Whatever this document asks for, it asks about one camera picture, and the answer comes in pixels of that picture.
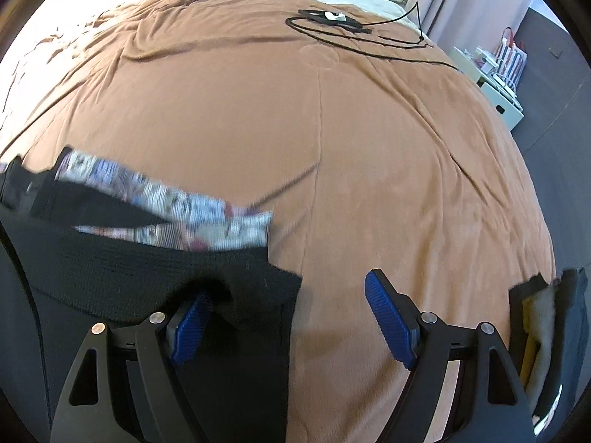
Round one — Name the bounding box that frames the thin black cable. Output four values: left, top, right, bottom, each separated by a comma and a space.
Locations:
285, 2, 462, 72

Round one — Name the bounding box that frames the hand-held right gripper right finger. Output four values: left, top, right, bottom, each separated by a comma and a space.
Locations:
364, 268, 539, 443

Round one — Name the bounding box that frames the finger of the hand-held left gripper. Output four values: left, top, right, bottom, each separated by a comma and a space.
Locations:
0, 159, 38, 217

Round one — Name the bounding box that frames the brown fleece blanket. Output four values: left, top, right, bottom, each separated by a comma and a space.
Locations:
0, 0, 557, 443

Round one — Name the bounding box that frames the pink curtain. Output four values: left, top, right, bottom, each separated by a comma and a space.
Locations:
413, 0, 548, 51

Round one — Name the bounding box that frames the cream folded garment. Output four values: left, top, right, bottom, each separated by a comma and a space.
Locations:
522, 284, 557, 407

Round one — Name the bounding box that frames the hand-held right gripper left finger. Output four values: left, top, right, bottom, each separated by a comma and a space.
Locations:
48, 293, 218, 443

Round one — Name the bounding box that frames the white bedside cabinet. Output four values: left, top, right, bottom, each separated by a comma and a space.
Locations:
450, 46, 525, 132

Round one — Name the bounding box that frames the small black and white device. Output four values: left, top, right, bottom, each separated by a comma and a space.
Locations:
298, 8, 372, 34

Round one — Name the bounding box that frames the dark folded garment white print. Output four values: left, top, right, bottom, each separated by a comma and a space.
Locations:
531, 268, 591, 435

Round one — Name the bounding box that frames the black garment with patterned trim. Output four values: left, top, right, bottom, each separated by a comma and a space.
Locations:
0, 145, 303, 443

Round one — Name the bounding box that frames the striped gift bag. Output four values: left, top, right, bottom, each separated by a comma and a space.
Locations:
492, 28, 528, 90

